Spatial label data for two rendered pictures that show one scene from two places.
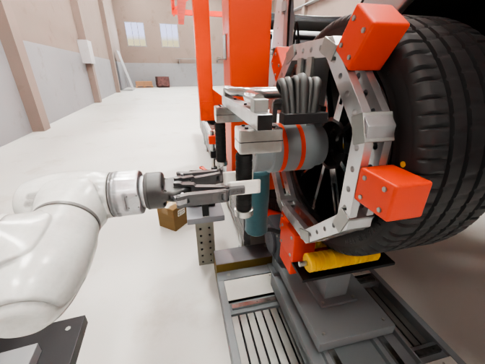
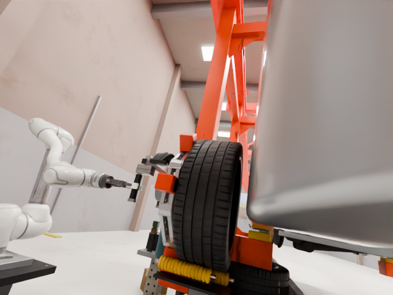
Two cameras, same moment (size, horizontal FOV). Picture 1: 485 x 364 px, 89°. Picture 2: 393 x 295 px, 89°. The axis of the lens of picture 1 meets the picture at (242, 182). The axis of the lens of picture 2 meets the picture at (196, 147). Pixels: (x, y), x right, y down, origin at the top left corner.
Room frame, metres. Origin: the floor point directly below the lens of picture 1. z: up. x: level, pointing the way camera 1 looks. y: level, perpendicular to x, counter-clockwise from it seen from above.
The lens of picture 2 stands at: (-0.30, -0.81, 0.73)
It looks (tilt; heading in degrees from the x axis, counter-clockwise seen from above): 19 degrees up; 31
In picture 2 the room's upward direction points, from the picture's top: 12 degrees clockwise
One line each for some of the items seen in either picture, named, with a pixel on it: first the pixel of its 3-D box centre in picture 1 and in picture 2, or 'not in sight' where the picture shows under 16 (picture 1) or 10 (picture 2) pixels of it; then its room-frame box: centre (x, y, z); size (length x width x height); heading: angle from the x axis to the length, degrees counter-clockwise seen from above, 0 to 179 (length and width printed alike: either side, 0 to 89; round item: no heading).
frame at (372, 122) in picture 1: (307, 145); (186, 194); (0.71, -0.19, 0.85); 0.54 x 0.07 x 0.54; 13
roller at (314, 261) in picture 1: (341, 256); (184, 268); (0.62, -0.32, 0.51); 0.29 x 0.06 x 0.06; 103
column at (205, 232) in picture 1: (204, 230); (154, 283); (1.18, 0.22, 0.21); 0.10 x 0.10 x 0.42; 13
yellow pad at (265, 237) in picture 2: not in sight; (258, 235); (1.25, -0.51, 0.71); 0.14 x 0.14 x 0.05; 13
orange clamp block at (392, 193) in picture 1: (389, 191); (167, 184); (0.40, -0.27, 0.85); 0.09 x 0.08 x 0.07; 13
